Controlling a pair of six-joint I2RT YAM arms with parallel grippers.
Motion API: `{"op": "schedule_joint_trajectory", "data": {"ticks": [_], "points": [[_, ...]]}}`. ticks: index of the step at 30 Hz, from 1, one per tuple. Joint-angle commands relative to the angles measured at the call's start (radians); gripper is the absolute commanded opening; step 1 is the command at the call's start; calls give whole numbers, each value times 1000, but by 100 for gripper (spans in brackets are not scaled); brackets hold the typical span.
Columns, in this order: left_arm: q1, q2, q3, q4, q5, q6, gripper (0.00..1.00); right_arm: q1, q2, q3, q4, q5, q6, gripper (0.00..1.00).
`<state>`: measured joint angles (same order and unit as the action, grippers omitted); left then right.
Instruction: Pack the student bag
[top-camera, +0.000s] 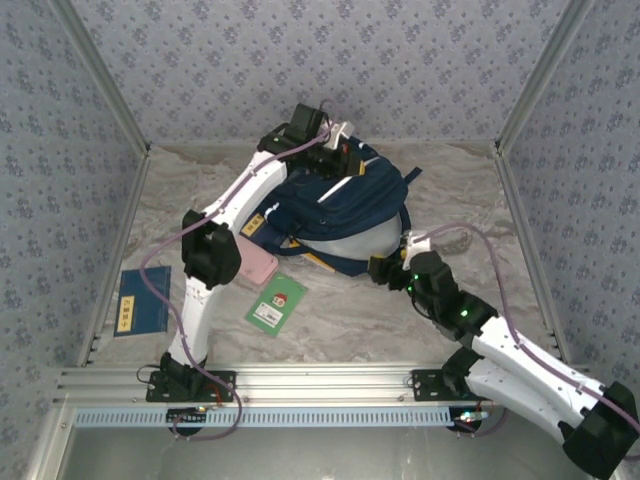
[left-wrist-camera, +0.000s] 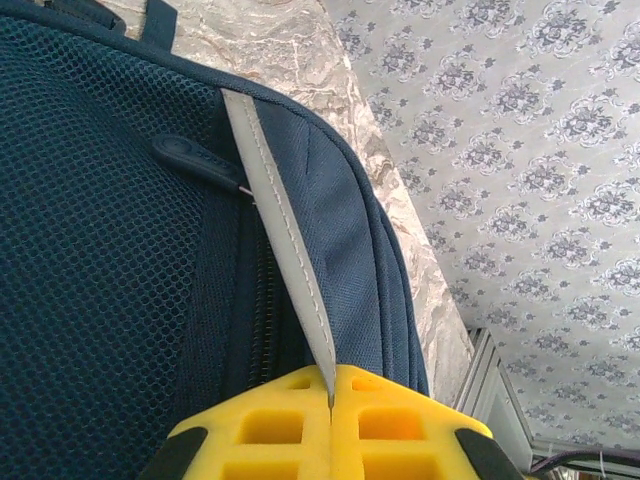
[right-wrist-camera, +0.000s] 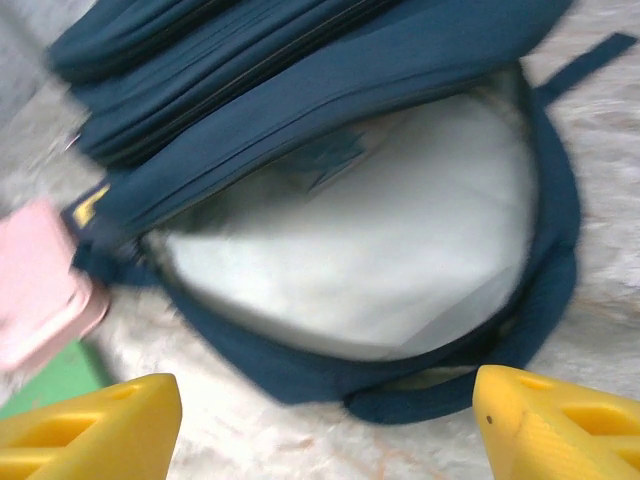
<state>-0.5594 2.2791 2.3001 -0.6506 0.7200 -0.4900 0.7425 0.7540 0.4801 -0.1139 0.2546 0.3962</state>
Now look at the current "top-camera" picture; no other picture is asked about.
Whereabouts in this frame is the navy blue backpack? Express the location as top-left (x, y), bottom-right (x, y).
top-left (264, 134), bottom-right (424, 278)

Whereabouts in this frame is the pink case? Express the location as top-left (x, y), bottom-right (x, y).
top-left (234, 234), bottom-right (280, 286)

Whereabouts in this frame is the green card booklet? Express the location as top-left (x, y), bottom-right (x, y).
top-left (244, 272), bottom-right (309, 336)

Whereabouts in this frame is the blue book with yellow label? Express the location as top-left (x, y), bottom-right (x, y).
top-left (113, 265), bottom-right (171, 337)
top-left (239, 212), bottom-right (291, 251)

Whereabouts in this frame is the yellow cartoon book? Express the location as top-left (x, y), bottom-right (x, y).
top-left (302, 251), bottom-right (337, 275)

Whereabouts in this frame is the small black circuit board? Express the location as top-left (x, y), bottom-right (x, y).
top-left (167, 407), bottom-right (209, 424)
top-left (449, 408), bottom-right (489, 432)

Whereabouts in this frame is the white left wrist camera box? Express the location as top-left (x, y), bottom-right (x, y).
top-left (323, 121), bottom-right (357, 150)

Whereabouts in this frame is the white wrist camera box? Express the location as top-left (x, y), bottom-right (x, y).
top-left (323, 121), bottom-right (357, 150)
top-left (401, 231), bottom-right (435, 257)

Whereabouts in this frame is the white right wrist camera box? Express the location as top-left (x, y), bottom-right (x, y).
top-left (401, 231), bottom-right (435, 257)

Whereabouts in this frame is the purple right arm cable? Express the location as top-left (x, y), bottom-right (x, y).
top-left (409, 222), bottom-right (640, 439)

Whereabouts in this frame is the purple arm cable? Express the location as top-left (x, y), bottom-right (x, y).
top-left (140, 98), bottom-right (341, 442)
top-left (409, 222), bottom-right (640, 439)

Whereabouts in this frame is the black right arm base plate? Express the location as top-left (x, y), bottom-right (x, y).
top-left (412, 369), bottom-right (481, 403)

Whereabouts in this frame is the aluminium side frame rail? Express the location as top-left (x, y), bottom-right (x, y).
top-left (77, 149), bottom-right (151, 369)
top-left (494, 147), bottom-right (572, 364)

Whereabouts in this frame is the aluminium front frame rail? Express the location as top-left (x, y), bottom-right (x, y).
top-left (53, 363), bottom-right (600, 407)

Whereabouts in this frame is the light blue slotted cable duct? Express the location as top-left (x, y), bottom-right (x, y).
top-left (73, 405), bottom-right (451, 429)

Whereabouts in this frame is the aluminium frame post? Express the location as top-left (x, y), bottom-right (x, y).
top-left (493, 0), bottom-right (596, 154)
top-left (49, 0), bottom-right (152, 157)

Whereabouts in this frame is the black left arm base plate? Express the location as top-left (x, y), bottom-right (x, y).
top-left (145, 369), bottom-right (237, 403)

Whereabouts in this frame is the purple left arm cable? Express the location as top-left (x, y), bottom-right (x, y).
top-left (140, 98), bottom-right (341, 442)

